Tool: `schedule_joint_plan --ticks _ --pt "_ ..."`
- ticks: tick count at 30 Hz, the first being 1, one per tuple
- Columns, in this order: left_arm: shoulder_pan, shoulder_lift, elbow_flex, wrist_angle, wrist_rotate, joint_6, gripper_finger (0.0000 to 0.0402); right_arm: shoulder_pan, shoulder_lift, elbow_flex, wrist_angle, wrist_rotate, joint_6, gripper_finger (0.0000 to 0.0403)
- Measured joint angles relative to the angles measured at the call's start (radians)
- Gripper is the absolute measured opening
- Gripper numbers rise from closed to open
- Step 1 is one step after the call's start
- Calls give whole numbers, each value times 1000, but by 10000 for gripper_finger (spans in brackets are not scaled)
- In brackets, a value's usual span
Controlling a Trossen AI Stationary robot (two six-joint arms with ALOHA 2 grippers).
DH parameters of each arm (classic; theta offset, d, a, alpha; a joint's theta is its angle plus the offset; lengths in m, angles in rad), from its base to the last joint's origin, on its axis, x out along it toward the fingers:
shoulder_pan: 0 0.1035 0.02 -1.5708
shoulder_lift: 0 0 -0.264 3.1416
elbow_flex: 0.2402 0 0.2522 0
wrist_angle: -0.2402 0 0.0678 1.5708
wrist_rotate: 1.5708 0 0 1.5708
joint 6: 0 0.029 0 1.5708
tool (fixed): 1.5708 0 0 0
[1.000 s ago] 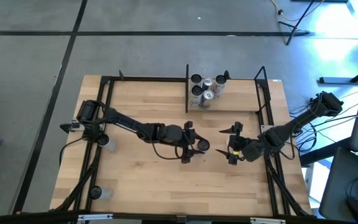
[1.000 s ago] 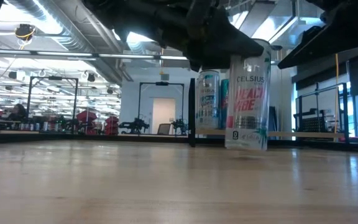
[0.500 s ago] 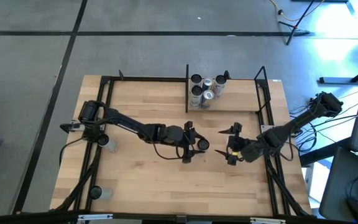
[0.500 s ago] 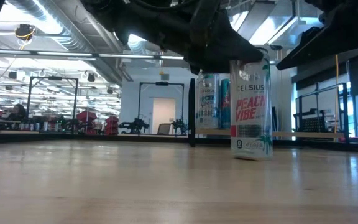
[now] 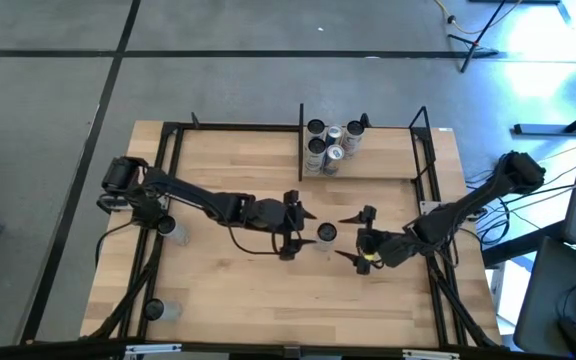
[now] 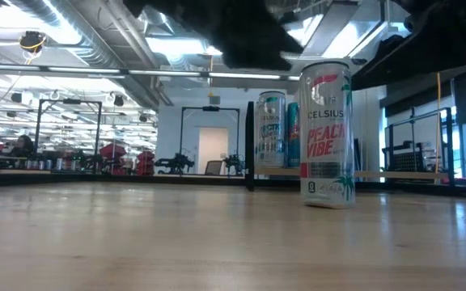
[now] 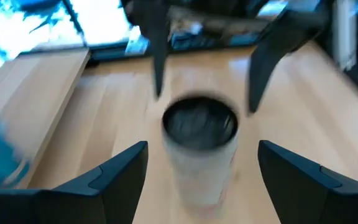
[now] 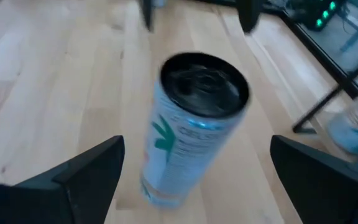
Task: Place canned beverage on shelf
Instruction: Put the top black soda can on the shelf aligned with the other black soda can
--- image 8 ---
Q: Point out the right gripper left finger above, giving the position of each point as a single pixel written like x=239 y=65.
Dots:
x=57 y=202

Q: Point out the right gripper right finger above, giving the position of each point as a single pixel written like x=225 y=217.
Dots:
x=328 y=193

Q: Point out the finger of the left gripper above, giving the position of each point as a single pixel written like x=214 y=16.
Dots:
x=147 y=12
x=249 y=15

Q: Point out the Celsius Peach Vibe can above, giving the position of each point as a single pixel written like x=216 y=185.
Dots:
x=182 y=149

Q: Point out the silver blue beverage can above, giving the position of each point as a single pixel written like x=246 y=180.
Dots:
x=350 y=133

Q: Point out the black-framed wooden shelf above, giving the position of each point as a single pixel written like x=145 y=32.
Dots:
x=300 y=128

